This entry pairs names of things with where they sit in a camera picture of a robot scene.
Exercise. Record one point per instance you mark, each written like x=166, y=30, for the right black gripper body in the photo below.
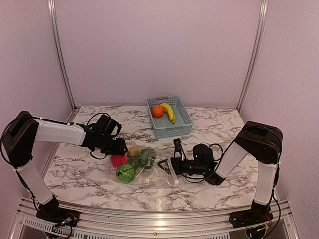
x=180, y=169

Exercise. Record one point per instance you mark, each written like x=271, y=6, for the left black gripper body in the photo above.
x=111, y=149

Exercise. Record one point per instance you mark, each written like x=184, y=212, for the red fake fruit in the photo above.
x=118, y=160

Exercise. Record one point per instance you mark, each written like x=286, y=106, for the clear zip top bag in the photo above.
x=147, y=178

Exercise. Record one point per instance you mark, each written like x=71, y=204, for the small orange green fake fruit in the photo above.
x=133, y=152

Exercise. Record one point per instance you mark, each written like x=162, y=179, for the yellow fake bananas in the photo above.
x=168, y=109

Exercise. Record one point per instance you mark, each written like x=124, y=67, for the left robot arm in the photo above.
x=20, y=135

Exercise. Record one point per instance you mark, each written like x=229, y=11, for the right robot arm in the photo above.
x=263, y=142

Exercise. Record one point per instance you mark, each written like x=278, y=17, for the light blue plastic basket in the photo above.
x=162, y=127

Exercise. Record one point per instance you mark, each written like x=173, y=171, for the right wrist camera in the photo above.
x=179, y=149

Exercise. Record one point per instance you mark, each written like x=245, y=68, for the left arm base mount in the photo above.
x=53, y=213

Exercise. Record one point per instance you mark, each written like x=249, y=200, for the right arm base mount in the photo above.
x=255, y=215

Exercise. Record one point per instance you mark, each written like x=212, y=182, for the aluminium front rail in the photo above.
x=102, y=223

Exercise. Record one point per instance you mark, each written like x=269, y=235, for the left aluminium corner post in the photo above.
x=59, y=52

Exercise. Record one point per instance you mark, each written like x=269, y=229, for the aluminium corner post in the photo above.
x=59, y=52
x=254, y=54

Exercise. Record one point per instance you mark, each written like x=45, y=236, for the right aluminium corner post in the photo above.
x=254, y=54

